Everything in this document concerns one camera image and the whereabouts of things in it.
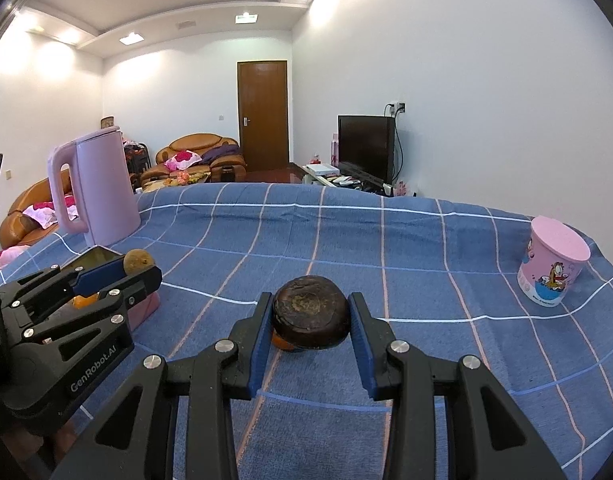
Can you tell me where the pink cloth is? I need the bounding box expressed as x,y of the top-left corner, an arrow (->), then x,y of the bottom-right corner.
0,246 -> 30,271

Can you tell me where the black power cable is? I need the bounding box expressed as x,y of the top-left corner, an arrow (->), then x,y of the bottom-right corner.
385,104 -> 403,186

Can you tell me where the brown leather sofa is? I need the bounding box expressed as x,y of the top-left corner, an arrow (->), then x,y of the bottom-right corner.
140,132 -> 247,188
0,170 -> 74,251

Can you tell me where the blue plaid blanket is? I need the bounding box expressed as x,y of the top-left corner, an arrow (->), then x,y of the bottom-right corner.
0,182 -> 613,480

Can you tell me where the brown wooden door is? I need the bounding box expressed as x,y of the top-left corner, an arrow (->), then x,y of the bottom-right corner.
236,60 -> 290,171

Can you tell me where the black television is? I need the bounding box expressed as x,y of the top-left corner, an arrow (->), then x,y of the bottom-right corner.
337,115 -> 397,186

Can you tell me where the pink cartoon cup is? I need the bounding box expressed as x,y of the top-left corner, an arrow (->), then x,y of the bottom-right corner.
517,216 -> 591,308

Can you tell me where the pink floral pillow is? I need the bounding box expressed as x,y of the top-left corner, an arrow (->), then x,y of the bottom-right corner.
24,200 -> 80,226
165,150 -> 202,172

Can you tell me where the small brown-green fruit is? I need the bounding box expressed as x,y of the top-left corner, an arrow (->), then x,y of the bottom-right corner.
124,249 -> 154,276

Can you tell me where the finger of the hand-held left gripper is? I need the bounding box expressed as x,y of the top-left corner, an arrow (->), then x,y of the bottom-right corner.
16,266 -> 163,361
0,255 -> 130,333

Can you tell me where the pink electric kettle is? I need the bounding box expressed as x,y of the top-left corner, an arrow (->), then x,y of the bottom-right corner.
47,126 -> 141,247

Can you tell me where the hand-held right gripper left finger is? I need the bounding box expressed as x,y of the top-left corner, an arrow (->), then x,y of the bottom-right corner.
51,292 -> 274,480

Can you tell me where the large orange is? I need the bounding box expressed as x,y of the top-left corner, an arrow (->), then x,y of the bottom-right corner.
270,327 -> 307,353

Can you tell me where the purple cloth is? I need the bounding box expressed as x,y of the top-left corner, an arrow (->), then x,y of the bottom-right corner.
201,144 -> 241,163

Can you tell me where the television stand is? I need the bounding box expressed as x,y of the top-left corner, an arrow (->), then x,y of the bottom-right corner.
294,160 -> 402,196

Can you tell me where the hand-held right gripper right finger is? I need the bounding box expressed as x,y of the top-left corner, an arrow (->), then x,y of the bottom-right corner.
347,291 -> 570,480

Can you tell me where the dark purple passion fruit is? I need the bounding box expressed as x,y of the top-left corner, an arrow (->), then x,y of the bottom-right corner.
271,275 -> 351,348

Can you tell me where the pink tin box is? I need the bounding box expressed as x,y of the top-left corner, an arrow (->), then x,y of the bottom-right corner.
61,245 -> 162,333

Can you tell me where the dark chair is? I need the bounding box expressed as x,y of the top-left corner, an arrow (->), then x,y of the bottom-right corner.
124,142 -> 152,176

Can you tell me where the coffee table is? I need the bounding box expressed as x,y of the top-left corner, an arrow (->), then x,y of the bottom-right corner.
144,170 -> 212,191

